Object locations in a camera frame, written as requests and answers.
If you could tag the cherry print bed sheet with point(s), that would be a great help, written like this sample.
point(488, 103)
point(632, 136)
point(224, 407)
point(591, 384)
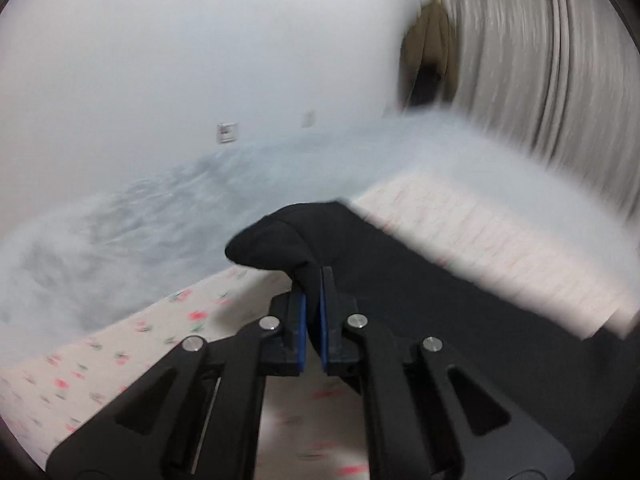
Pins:
point(312, 425)

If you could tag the black coat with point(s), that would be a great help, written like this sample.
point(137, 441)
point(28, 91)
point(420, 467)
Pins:
point(584, 392)

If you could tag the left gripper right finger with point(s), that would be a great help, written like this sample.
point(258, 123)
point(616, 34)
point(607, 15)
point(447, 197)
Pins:
point(430, 413)

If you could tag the white wall socket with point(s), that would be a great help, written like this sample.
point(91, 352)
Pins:
point(227, 132)

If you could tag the olive green hanging jacket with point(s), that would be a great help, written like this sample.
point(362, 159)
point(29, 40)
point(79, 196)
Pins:
point(429, 60)

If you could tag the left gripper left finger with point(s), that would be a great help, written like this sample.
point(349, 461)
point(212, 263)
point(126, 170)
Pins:
point(194, 414)

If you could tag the grey patterned curtain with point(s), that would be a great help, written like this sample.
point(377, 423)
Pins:
point(560, 80)

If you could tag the light grey blanket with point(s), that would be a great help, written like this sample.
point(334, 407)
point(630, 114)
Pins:
point(91, 263)

